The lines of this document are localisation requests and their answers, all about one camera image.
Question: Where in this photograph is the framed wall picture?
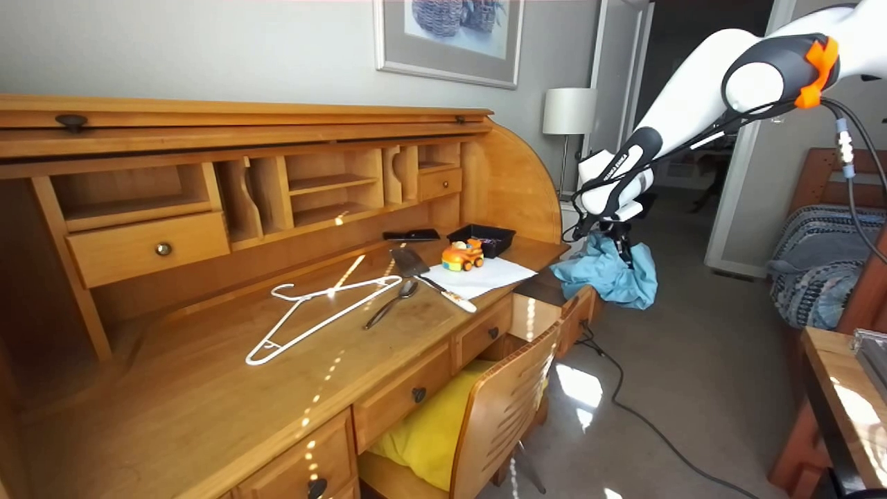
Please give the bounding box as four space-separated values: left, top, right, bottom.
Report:
371 0 526 90

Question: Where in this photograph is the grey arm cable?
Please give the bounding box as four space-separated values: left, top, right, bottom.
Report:
818 93 887 272

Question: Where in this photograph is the white door frame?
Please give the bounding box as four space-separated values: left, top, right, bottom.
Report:
591 0 656 159

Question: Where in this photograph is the small hutch drawer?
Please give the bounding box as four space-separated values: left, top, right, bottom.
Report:
415 166 465 202
66 211 232 291

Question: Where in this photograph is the light wooden chair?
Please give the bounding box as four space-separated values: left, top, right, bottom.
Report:
357 316 566 499

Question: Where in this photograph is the black mini tripod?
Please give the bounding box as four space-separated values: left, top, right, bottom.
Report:
359 240 436 333

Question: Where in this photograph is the narrow pulled-out desk drawer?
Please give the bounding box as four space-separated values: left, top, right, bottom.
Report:
555 283 602 360

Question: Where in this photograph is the black tray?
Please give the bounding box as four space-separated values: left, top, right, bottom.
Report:
447 220 519 259

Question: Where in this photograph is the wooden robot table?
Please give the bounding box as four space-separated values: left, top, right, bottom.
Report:
770 322 887 499

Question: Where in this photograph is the white marker pen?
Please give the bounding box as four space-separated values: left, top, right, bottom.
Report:
423 279 481 316

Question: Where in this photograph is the white lamp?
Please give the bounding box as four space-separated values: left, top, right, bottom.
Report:
541 85 599 195

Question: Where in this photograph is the white paper sheet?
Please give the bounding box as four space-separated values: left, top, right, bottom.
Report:
419 255 541 305

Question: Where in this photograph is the light blue towel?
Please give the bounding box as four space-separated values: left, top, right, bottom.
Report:
549 230 663 313

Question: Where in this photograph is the grey blue bedding pile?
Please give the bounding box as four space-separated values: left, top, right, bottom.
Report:
764 202 887 333

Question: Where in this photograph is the white wire hanger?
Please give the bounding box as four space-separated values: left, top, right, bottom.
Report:
240 252 408 369

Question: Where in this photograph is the yellow object in drawer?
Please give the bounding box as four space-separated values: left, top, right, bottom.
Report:
368 356 495 492

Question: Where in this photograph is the white open door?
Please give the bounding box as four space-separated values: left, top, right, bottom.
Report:
705 0 802 279

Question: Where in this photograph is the wooden roll-top desk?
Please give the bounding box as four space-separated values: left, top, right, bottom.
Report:
0 90 605 499

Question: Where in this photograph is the black floor cable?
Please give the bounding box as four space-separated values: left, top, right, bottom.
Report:
578 327 742 499

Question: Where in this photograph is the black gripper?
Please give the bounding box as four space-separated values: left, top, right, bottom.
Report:
578 202 652 252

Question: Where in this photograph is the orange toy car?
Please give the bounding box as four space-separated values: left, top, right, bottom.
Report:
438 234 487 273

